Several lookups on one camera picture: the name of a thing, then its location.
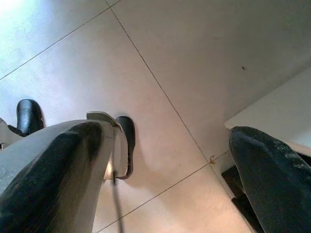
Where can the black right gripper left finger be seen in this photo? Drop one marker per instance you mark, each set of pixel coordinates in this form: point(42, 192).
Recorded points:
point(53, 189)

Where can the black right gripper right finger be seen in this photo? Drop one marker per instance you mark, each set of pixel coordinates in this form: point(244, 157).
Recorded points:
point(277, 184)

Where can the small orange scrap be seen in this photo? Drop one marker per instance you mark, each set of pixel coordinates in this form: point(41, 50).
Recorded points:
point(213, 159)

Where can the white furniture panel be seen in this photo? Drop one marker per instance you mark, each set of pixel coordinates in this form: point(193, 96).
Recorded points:
point(279, 109)

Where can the grey robot right leg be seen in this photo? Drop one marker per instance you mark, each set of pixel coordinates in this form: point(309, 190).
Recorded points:
point(119, 150)

